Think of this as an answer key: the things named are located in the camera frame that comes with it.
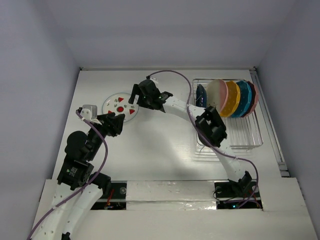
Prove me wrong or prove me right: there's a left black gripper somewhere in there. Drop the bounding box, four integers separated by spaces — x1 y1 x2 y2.
87 111 125 160

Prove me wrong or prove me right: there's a white watermelon pattern plate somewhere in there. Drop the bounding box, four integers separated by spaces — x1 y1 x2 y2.
102 92 139 123

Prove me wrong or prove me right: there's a dark blue leaf plate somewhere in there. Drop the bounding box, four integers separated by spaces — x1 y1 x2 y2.
195 84 207 108

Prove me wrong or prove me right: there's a cream and pink plate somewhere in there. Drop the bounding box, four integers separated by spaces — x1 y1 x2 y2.
206 79 229 113

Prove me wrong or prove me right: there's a yellow dotted plate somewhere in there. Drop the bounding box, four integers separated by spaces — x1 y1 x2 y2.
220 80 241 118

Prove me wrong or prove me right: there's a teal dotted plate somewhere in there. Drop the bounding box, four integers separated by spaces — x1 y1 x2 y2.
231 80 252 118

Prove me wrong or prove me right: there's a pink dotted plate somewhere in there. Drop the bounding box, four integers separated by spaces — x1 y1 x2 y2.
241 81 259 118

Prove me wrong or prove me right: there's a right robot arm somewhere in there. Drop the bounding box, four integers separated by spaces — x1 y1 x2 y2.
128 79 254 199

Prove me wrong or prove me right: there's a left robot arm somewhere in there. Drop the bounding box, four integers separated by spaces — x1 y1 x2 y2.
27 107 125 240

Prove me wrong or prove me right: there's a silver foil strip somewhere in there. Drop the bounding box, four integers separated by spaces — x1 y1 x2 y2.
125 180 217 211

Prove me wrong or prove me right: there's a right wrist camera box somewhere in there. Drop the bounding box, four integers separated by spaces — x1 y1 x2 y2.
146 75 159 85

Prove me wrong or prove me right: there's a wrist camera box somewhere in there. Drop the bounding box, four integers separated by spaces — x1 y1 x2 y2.
146 75 159 85
76 104 98 122

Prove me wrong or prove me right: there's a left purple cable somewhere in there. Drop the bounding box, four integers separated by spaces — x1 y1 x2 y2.
27 109 109 240

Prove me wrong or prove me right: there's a purple cable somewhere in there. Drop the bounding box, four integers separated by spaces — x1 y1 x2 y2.
146 70 263 210
27 109 109 240

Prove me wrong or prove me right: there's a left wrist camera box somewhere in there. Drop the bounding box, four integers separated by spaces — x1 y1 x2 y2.
76 104 98 122

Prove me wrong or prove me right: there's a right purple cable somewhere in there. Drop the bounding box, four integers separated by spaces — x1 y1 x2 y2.
146 70 263 210

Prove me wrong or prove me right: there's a metal rail at wall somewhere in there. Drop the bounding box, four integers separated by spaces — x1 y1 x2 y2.
249 68 291 178

